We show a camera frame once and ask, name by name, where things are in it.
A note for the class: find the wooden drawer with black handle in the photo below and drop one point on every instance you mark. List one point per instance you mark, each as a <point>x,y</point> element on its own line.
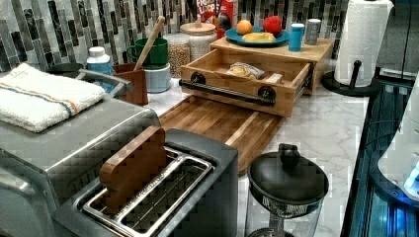
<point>207,77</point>

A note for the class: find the bagged bread in drawer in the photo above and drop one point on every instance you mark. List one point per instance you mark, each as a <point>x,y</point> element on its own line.
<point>241,69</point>

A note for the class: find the small wooden block in drawer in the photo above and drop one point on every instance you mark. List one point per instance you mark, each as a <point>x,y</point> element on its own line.
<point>274,78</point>

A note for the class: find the wooden drawer cabinet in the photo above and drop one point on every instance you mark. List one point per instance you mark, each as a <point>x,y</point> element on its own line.
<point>318,55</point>

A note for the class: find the wooden cutting board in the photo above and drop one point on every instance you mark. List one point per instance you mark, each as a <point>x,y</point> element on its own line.
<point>246,130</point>

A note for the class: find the white bowl under mug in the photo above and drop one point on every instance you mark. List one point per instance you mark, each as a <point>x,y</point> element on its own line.
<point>158,80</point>

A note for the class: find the black two-slot toaster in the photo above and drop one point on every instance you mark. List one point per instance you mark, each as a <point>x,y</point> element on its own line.
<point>194,196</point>

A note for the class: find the dark wooden utensil box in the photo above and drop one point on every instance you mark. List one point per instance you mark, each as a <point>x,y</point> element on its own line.
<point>138,95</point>

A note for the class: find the wooden toast slice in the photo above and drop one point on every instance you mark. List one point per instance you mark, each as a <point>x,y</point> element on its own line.
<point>128,171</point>

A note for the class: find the green mug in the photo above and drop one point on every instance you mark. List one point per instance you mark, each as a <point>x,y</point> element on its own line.
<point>156,58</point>

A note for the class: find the glass jar of grains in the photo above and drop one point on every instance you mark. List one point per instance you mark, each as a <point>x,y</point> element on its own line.
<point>178,52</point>

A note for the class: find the glass jar wooden lid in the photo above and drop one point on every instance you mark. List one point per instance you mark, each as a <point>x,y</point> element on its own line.
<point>201,35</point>

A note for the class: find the blue plate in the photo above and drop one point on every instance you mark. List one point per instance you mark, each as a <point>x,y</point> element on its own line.
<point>235,37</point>

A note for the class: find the yellow banana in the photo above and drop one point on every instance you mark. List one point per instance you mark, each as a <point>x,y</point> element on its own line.
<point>259,37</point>

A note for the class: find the orange fruit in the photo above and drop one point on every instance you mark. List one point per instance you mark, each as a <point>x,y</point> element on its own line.
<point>244,27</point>

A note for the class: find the wooden pestle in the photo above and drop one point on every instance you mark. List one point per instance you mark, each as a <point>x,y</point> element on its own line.
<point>150,41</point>

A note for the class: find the red cereal box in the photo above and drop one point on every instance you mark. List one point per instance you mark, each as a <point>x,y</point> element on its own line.
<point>217,12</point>

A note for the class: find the red apple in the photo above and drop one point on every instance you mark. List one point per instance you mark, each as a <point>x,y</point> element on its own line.
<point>272,25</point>

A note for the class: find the blue shaker white cap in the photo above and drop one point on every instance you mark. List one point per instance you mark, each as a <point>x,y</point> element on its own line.
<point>295,41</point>

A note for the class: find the black paper towel holder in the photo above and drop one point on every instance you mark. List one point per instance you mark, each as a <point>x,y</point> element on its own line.
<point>329,82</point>

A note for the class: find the blue bottle white cap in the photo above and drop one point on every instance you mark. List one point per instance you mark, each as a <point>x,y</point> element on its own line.
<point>99,61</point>

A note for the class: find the grey shaker white cap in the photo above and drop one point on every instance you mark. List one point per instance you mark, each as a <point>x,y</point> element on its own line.
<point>312,29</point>

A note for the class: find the black round pot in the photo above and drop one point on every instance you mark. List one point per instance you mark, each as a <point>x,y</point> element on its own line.
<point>70,70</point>

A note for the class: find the white striped folded towel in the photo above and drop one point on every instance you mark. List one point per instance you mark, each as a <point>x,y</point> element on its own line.
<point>36,100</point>

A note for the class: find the white paper towel roll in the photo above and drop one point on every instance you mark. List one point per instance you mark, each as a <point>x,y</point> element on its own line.
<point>362,35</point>

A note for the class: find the silver toaster oven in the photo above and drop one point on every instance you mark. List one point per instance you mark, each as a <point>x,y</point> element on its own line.
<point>44,175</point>

